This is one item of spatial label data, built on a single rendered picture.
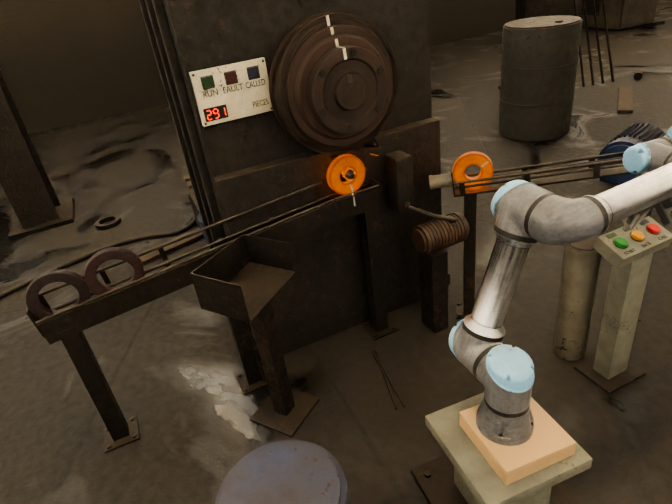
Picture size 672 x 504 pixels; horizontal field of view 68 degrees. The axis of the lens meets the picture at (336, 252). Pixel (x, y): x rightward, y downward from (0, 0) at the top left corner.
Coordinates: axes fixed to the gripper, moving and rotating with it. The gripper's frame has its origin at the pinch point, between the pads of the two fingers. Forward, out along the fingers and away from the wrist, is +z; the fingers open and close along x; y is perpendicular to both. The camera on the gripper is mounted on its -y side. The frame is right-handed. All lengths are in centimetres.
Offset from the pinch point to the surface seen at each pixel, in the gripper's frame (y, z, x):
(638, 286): -9.7, 22.7, -8.2
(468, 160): 61, 12, 15
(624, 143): 90, 70, -139
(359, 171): 75, 14, 55
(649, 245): -4.7, 6.7, -8.0
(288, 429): 16, 75, 112
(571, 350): -8, 62, 1
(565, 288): 6.4, 37.0, 2.6
